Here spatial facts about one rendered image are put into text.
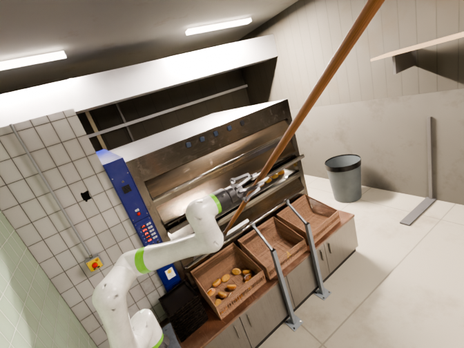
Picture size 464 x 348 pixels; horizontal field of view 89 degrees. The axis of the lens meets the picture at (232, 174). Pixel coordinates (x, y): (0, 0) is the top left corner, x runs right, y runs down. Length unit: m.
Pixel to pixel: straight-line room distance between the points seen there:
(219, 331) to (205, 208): 1.59
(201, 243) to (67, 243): 1.43
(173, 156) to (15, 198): 1.14
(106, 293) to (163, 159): 1.35
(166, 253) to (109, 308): 0.28
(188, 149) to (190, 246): 1.37
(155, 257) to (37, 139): 1.33
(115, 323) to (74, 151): 1.31
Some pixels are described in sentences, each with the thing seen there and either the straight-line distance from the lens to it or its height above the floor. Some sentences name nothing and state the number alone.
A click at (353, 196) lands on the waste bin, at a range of 4.62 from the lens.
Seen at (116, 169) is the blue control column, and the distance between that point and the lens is 2.10.
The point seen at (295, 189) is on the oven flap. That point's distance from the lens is 3.18.
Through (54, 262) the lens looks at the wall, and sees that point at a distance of 2.31.
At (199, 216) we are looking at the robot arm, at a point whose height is 1.97.
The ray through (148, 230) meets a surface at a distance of 2.27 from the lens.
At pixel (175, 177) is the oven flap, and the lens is 2.26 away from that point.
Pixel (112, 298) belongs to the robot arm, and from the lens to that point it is 1.13.
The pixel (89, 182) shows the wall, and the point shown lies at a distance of 2.13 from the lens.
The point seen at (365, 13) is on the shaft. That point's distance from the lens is 0.68.
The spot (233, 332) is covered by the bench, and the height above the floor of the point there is 0.45.
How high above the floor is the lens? 2.38
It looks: 19 degrees down
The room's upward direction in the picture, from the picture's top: 18 degrees counter-clockwise
